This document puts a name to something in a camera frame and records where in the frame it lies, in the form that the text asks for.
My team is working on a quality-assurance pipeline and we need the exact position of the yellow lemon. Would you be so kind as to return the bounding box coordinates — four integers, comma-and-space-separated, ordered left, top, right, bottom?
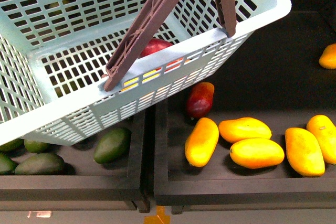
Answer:
121, 70, 160, 92

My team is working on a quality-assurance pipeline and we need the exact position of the red mango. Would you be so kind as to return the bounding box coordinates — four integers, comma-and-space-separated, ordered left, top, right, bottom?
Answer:
186, 82, 215, 119
138, 38, 180, 70

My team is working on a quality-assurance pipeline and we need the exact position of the brown basket handle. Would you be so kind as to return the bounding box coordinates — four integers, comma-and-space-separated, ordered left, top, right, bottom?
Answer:
103, 0, 237, 91

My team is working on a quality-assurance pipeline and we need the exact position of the light blue plastic basket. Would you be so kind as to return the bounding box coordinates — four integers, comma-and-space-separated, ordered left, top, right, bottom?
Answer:
1, 0, 291, 145

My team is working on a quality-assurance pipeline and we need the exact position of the red mango on tray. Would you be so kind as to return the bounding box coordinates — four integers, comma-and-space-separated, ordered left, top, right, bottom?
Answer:
186, 82, 215, 119

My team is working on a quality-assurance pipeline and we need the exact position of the yellow mango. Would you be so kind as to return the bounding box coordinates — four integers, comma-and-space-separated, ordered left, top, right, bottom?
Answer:
218, 117, 272, 144
306, 114, 335, 165
319, 44, 336, 69
229, 138, 285, 169
184, 118, 219, 167
285, 127, 326, 177

